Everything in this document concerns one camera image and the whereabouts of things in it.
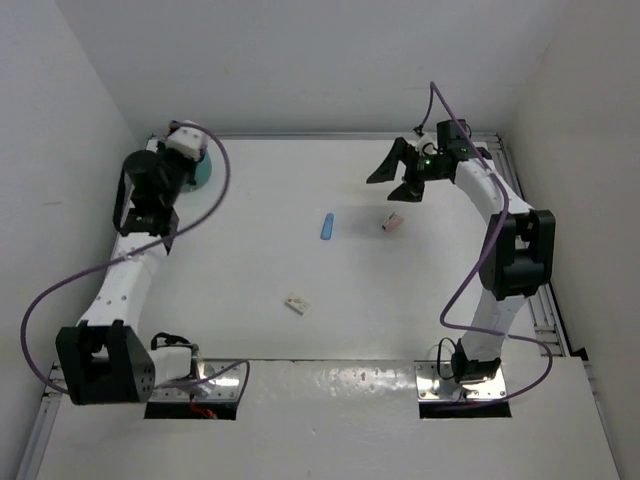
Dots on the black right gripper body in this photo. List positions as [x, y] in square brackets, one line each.
[422, 168]

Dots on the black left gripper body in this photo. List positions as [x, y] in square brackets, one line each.
[177, 166]

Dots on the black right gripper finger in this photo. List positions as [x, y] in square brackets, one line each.
[412, 191]
[387, 169]

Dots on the blue correction tape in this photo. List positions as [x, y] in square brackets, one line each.
[327, 227]

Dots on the white eraser with sleeve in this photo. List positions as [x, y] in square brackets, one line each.
[297, 304]

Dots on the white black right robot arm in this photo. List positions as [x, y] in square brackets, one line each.
[517, 253]

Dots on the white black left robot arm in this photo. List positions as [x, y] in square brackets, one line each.
[102, 358]

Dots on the teal round desk organizer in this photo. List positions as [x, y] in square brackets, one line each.
[200, 176]

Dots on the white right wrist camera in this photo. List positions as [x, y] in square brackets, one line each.
[426, 145]

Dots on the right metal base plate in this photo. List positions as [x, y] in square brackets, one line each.
[435, 384]

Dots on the metal base plate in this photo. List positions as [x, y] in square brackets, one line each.
[435, 384]
[214, 380]

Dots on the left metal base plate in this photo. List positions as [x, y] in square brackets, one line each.
[214, 380]

